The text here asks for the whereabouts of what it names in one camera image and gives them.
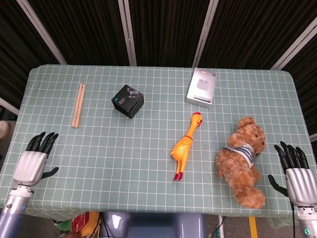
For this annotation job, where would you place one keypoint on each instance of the red yellow package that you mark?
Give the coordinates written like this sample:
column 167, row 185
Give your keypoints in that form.
column 85, row 223

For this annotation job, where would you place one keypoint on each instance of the wooden stick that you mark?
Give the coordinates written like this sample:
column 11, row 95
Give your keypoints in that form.
column 80, row 106
column 77, row 105

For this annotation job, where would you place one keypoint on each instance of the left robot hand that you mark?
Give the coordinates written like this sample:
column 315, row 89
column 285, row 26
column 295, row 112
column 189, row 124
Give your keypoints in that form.
column 29, row 166

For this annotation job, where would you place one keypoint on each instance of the silver earbuds box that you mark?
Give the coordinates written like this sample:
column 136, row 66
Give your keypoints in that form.
column 201, row 86

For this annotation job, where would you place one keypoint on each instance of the green plush toy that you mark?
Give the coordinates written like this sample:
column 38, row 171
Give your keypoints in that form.
column 64, row 225

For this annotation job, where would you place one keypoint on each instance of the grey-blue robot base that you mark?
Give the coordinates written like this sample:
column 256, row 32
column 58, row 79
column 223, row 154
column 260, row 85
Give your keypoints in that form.
column 153, row 225

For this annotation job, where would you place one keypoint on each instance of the brown teddy bear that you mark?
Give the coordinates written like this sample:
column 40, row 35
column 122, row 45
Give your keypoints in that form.
column 237, row 166

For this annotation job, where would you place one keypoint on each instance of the white partition frame post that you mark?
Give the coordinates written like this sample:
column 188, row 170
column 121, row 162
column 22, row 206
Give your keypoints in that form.
column 294, row 47
column 205, row 32
column 313, row 137
column 8, row 106
column 42, row 32
column 127, row 32

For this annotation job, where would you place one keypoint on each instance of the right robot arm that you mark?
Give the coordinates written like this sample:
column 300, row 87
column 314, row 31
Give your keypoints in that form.
column 307, row 223

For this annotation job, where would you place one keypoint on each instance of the green checkered tablecloth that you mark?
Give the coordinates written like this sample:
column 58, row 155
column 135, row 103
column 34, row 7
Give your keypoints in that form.
column 123, row 153

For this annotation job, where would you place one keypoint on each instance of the black cardboard box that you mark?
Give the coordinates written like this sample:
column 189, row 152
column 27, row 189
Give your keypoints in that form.
column 128, row 101

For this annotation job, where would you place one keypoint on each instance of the yellow rubber chicken toy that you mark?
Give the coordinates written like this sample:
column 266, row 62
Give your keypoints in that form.
column 183, row 148

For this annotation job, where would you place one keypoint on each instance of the white shoe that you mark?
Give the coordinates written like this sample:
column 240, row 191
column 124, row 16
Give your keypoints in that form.
column 3, row 129

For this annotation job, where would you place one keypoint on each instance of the white table leg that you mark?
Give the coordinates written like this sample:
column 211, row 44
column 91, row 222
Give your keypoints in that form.
column 221, row 226

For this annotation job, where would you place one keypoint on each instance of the yellow floor tape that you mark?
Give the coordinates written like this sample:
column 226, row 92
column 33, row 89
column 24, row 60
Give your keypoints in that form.
column 253, row 226

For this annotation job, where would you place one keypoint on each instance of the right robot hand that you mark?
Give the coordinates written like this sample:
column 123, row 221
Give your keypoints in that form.
column 301, row 186

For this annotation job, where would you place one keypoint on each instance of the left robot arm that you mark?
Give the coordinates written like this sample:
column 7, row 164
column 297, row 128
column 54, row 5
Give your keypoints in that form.
column 15, row 210

